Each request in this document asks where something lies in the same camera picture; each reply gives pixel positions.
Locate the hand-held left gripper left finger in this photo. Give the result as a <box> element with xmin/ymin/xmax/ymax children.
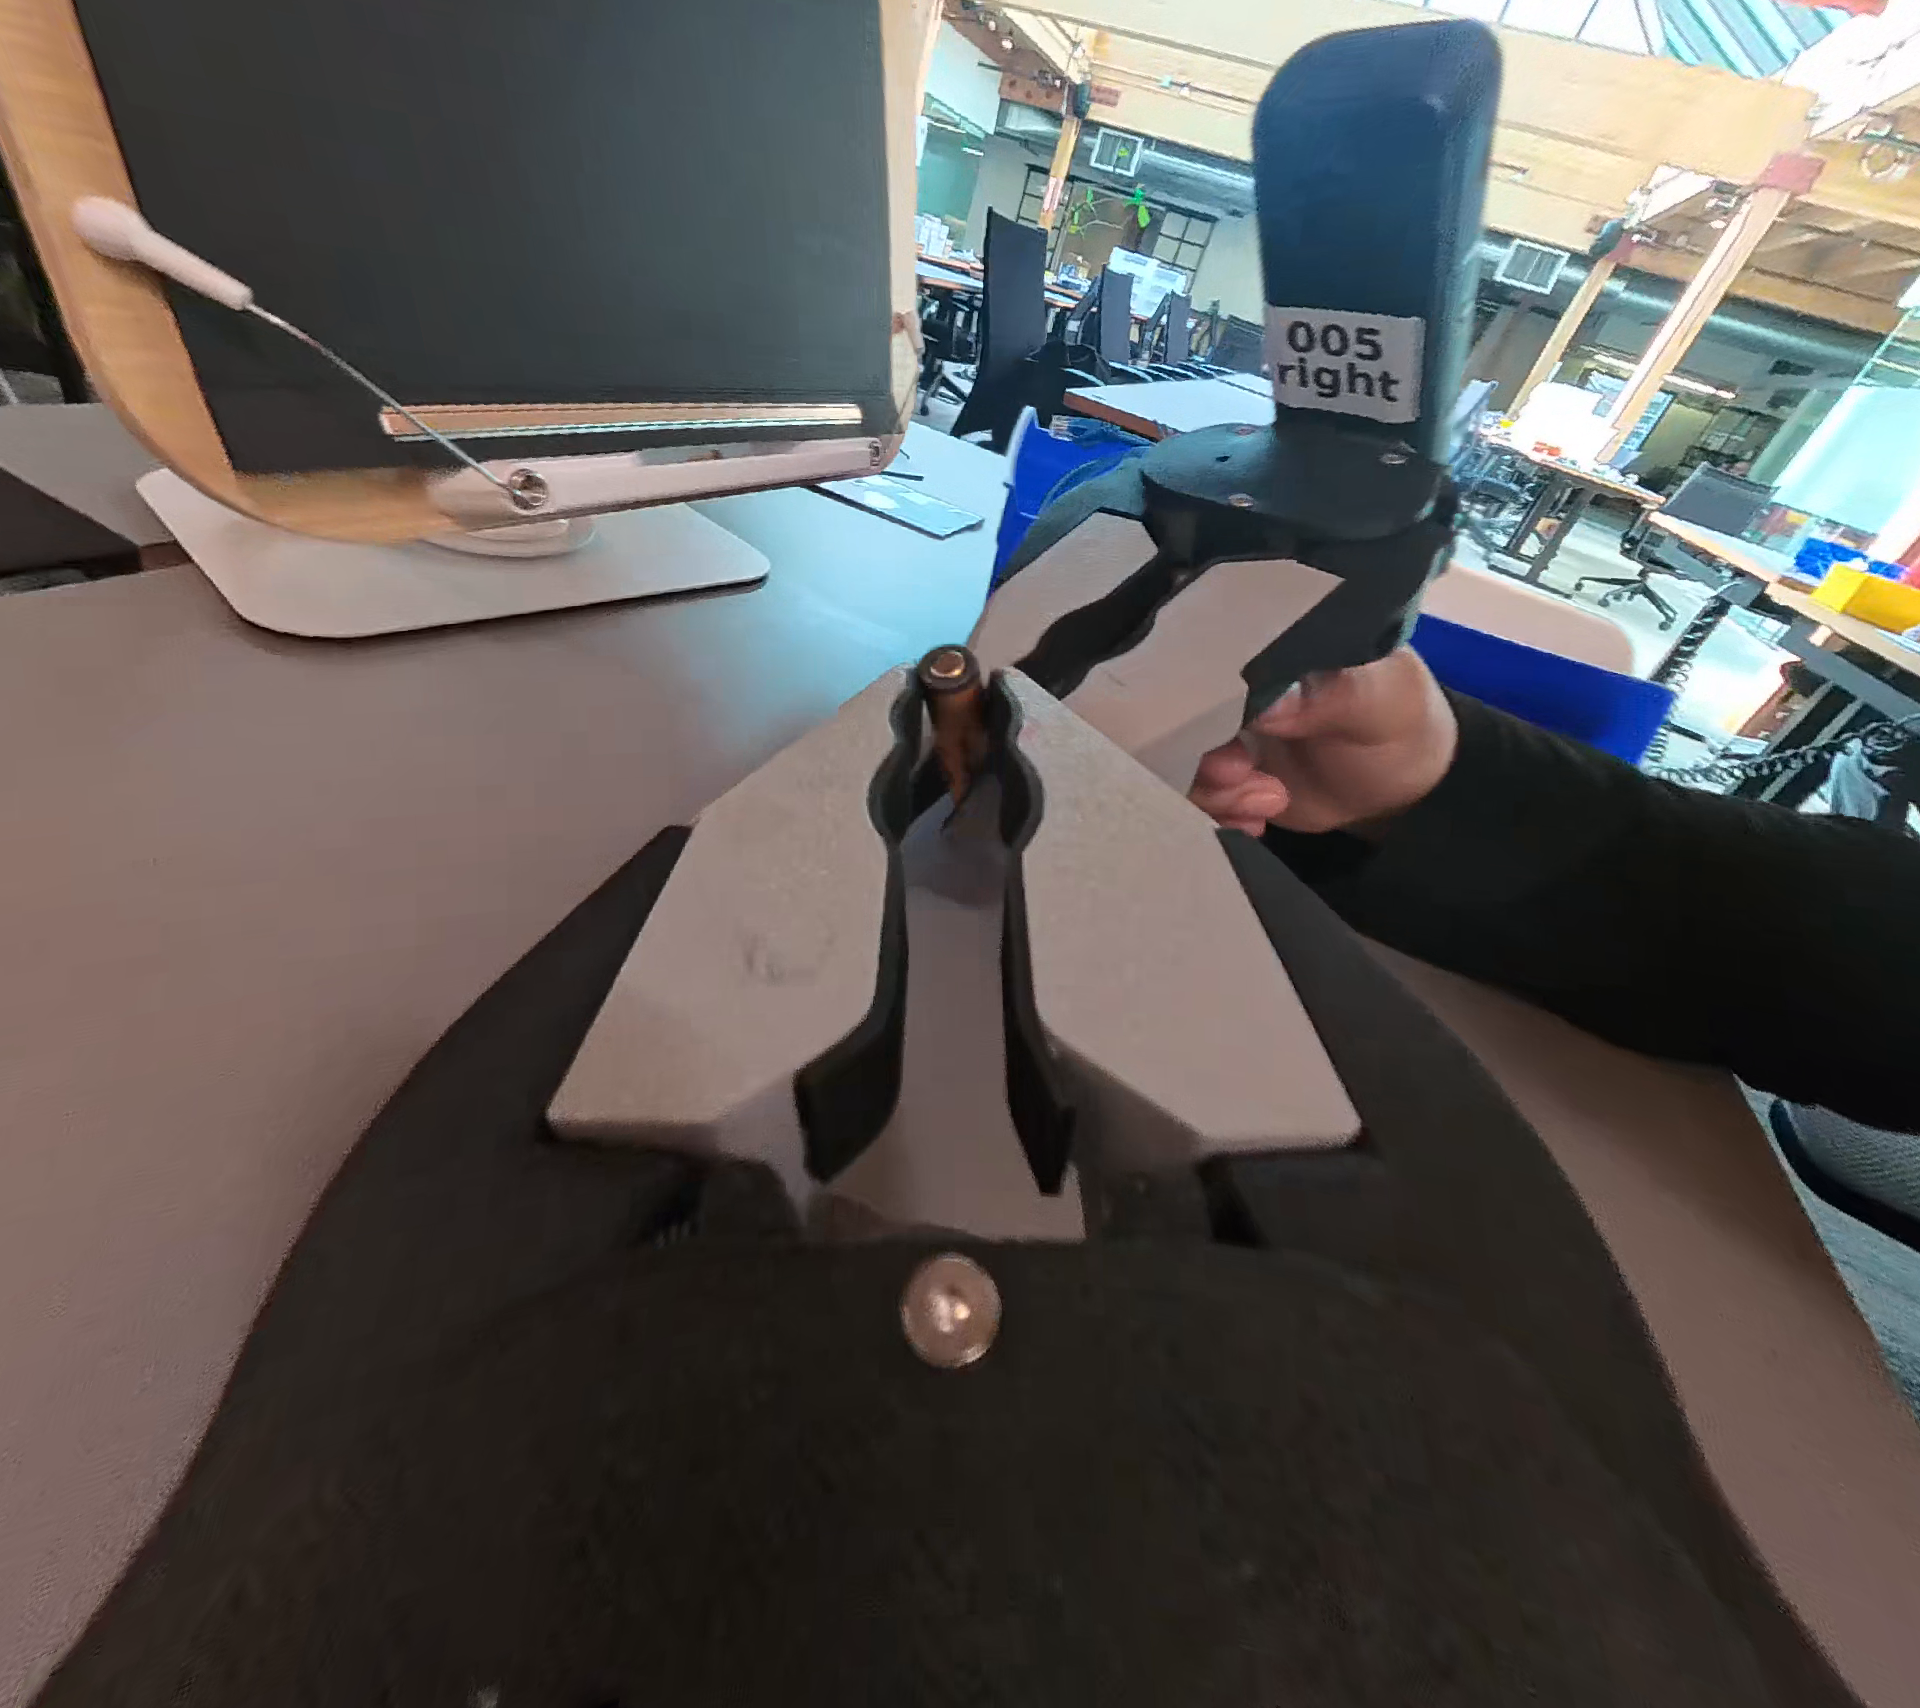
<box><xmin>546</xmin><ymin>680</ymin><xmax>917</xmax><ymax>1192</ymax></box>

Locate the person's right hand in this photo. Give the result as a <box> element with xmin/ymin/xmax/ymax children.
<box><xmin>1187</xmin><ymin>649</ymin><xmax>1463</xmax><ymax>840</ymax></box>

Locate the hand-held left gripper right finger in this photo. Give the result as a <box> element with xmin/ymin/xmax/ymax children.
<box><xmin>995</xmin><ymin>682</ymin><xmax>1364</xmax><ymax>1199</ymax></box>

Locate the blue plastic bin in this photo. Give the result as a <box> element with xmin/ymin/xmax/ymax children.
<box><xmin>983</xmin><ymin>404</ymin><xmax>1681</xmax><ymax>772</ymax></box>

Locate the copper black battery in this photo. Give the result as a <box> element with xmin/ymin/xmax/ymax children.
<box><xmin>909</xmin><ymin>643</ymin><xmax>995</xmax><ymax>816</ymax></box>

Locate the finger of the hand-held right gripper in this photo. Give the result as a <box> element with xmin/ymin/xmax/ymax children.
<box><xmin>1056</xmin><ymin>553</ymin><xmax>1344</xmax><ymax>804</ymax></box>
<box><xmin>971</xmin><ymin>513</ymin><xmax>1165</xmax><ymax>689</ymax></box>

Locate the black office chair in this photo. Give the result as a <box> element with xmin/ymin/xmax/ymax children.
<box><xmin>952</xmin><ymin>208</ymin><xmax>1074</xmax><ymax>455</ymax></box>

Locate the black computer monitor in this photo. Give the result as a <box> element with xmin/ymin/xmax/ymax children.
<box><xmin>0</xmin><ymin>0</ymin><xmax>923</xmax><ymax>545</ymax></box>

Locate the person's right forearm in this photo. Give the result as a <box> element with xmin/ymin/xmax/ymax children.
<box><xmin>1272</xmin><ymin>697</ymin><xmax>1920</xmax><ymax>1140</ymax></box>

